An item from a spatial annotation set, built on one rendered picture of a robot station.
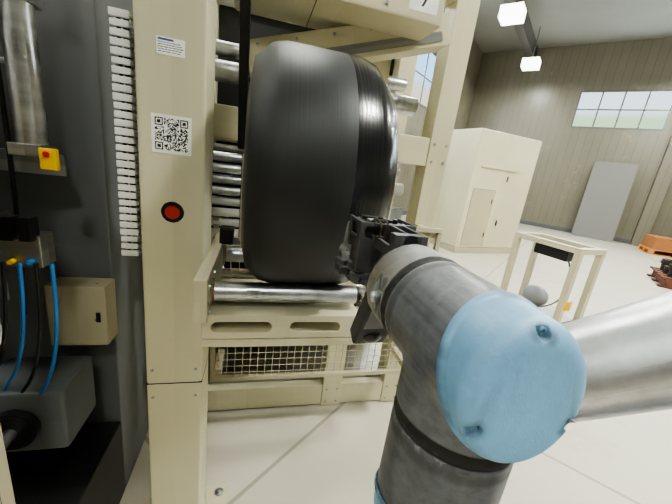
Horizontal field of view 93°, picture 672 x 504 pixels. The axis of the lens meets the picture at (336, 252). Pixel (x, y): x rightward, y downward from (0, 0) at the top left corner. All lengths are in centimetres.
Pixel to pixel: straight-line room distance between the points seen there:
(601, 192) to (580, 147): 156
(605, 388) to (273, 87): 58
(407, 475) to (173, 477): 97
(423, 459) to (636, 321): 21
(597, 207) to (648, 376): 1201
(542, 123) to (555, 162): 134
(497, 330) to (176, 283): 73
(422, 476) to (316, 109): 53
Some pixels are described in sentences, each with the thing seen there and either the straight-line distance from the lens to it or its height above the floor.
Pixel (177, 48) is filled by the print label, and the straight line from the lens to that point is 79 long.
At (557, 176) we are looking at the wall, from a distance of 1280.
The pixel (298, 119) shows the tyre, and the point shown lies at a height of 127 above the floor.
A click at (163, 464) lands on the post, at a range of 115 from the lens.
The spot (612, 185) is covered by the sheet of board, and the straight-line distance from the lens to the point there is 1244.
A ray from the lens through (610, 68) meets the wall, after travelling 1326.
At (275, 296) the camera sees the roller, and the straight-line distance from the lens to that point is 75.
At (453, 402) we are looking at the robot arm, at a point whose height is 109.
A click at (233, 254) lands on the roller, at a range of 101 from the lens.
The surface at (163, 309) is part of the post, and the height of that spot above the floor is 83.
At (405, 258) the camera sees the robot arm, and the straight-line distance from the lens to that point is 29.
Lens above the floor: 121
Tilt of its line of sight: 15 degrees down
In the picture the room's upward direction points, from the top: 7 degrees clockwise
